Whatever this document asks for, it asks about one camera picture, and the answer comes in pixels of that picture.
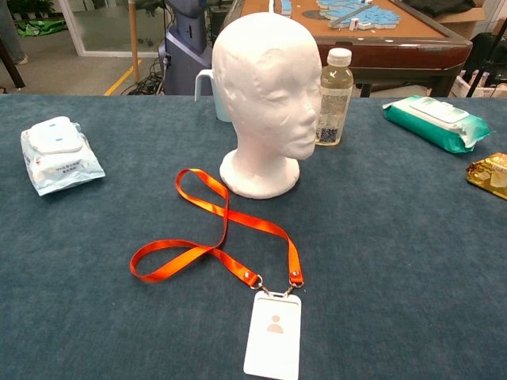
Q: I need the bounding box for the white glass partition frame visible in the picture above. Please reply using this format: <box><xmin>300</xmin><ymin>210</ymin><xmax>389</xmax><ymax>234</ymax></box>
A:
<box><xmin>59</xmin><ymin>0</ymin><xmax>171</xmax><ymax>58</ymax></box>

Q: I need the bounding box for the black floor cable bundle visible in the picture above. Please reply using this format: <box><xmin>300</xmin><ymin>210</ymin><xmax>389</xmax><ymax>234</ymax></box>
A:
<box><xmin>120</xmin><ymin>55</ymin><xmax>171</xmax><ymax>96</ymax></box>

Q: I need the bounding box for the white foam mannequin head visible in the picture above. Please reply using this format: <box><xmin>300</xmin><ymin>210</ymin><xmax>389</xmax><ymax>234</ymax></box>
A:
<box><xmin>212</xmin><ymin>11</ymin><xmax>322</xmax><ymax>200</ymax></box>

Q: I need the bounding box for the black backpack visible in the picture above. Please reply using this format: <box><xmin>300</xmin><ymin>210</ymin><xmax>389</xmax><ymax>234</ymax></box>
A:
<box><xmin>463</xmin><ymin>32</ymin><xmax>507</xmax><ymax>86</ymax></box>

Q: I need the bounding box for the light blue handled cup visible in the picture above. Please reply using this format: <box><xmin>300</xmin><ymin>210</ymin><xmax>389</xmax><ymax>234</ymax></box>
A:
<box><xmin>193</xmin><ymin>68</ymin><xmax>233</xmax><ymax>123</ymax></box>

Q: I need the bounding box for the brown cardboard box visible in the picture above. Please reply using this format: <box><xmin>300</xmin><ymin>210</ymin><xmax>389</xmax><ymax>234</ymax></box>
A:
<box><xmin>435</xmin><ymin>6</ymin><xmax>488</xmax><ymax>39</ymax></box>

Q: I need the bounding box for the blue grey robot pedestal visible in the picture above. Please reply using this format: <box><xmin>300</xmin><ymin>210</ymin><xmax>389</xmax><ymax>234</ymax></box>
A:
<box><xmin>158</xmin><ymin>0</ymin><xmax>215</xmax><ymax>96</ymax></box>

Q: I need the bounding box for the black tripod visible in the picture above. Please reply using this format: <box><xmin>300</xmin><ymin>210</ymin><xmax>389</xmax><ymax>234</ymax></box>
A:
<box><xmin>466</xmin><ymin>23</ymin><xmax>507</xmax><ymax>98</ymax></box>

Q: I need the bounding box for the orange lanyard with badge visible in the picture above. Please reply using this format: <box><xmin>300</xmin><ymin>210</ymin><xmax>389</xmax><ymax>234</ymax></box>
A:
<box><xmin>129</xmin><ymin>168</ymin><xmax>305</xmax><ymax>380</ymax></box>

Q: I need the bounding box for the brown mahjong table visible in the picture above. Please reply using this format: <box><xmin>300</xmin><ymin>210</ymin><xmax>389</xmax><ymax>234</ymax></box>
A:
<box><xmin>221</xmin><ymin>0</ymin><xmax>474</xmax><ymax>98</ymax></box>

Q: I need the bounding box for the gold foil snack package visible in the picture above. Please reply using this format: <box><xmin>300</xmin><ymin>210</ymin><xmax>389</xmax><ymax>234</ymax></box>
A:
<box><xmin>465</xmin><ymin>152</ymin><xmax>507</xmax><ymax>200</ymax></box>

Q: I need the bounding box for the person in jeans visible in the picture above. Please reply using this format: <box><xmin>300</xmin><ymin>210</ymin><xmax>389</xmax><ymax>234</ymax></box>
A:
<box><xmin>0</xmin><ymin>0</ymin><xmax>29</xmax><ymax>66</ymax></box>

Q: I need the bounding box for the wooden pole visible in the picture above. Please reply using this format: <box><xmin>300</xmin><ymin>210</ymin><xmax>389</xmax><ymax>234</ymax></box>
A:
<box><xmin>128</xmin><ymin>0</ymin><xmax>140</xmax><ymax>84</ymax></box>

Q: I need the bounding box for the blue mahjong tile pile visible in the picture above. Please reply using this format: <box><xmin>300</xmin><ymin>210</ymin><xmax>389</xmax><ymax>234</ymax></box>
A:
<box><xmin>276</xmin><ymin>0</ymin><xmax>401</xmax><ymax>31</ymax></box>

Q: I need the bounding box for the clear bottle with yellow drink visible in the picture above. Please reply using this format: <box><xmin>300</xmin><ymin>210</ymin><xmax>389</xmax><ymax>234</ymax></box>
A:
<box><xmin>314</xmin><ymin>47</ymin><xmax>354</xmax><ymax>146</ymax></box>

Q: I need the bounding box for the blue felt table cover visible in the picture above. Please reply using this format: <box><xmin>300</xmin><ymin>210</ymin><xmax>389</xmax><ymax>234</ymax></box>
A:
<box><xmin>0</xmin><ymin>93</ymin><xmax>507</xmax><ymax>380</ymax></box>

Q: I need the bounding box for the dark wooden furniture leg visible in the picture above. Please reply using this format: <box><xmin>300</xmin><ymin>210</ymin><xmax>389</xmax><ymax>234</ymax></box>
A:
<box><xmin>0</xmin><ymin>37</ymin><xmax>25</xmax><ymax>90</ymax></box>

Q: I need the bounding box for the green wet wipes pack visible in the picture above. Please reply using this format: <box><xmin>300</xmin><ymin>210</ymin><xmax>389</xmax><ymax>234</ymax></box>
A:
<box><xmin>382</xmin><ymin>94</ymin><xmax>492</xmax><ymax>154</ymax></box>

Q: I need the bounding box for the black garment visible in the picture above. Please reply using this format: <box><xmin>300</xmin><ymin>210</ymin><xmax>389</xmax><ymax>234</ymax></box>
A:
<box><xmin>403</xmin><ymin>0</ymin><xmax>476</xmax><ymax>17</ymax></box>

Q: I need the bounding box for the white box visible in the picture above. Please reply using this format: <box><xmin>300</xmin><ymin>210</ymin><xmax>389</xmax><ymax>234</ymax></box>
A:
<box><xmin>451</xmin><ymin>74</ymin><xmax>507</xmax><ymax>98</ymax></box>

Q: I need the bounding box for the light blue wet wipes pack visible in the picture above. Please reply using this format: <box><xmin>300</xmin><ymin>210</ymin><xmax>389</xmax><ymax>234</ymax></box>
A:
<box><xmin>20</xmin><ymin>116</ymin><xmax>106</xmax><ymax>197</ymax></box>

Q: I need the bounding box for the green bag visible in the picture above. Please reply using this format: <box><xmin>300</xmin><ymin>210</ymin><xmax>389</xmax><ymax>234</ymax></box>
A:
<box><xmin>15</xmin><ymin>18</ymin><xmax>67</xmax><ymax>39</ymax></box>

